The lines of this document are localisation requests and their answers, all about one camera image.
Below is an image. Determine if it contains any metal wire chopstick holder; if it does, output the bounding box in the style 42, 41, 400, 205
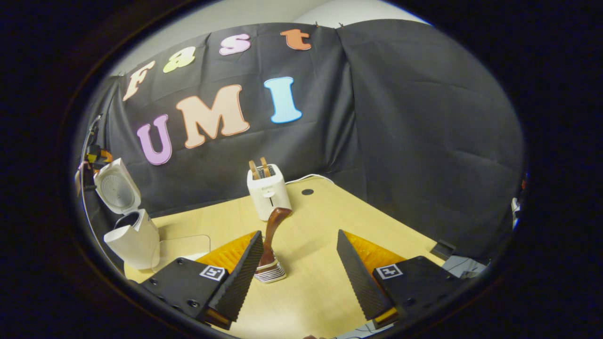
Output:
253, 257, 287, 284

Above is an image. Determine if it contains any white rice cooker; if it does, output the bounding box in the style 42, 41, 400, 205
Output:
93, 158, 161, 270

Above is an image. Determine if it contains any white toaster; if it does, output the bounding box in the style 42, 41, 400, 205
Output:
246, 163, 293, 222

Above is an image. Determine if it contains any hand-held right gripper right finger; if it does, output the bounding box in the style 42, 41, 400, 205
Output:
336, 229, 467, 330

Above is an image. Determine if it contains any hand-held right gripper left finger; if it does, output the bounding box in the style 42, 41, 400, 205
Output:
140, 230, 264, 330

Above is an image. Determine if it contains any small black object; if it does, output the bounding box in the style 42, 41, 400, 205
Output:
432, 239, 456, 259

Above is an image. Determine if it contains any brown wooden spoon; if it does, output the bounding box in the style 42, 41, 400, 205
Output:
258, 207, 293, 274

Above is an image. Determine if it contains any black backdrop cloth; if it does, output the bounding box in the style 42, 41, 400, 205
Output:
75, 19, 524, 259

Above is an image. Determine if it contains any clear plastic container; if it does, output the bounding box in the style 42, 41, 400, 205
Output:
151, 234, 212, 274

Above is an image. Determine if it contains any white toaster cable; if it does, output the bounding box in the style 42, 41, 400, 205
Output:
285, 174, 336, 185

